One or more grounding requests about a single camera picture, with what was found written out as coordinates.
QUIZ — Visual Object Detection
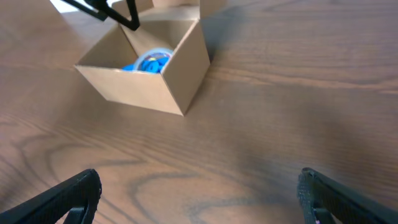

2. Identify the cardboard box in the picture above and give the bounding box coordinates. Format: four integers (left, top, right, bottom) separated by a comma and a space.
75, 0, 226, 115

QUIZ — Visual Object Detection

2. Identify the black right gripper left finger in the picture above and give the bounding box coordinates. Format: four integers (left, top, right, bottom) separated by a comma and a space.
1, 169, 102, 224

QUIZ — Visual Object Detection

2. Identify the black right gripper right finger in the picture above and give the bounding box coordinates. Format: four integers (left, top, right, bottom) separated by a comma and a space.
297, 167, 397, 224

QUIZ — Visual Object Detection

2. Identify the blue plastic tape dispenser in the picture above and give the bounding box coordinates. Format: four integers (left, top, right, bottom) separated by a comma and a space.
122, 57, 169, 73

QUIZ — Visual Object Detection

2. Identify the large clear tape roll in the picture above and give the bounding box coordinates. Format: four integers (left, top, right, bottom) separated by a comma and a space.
138, 48, 173, 60

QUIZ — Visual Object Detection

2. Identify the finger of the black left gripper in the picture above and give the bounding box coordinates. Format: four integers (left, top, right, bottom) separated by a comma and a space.
62, 0, 140, 31

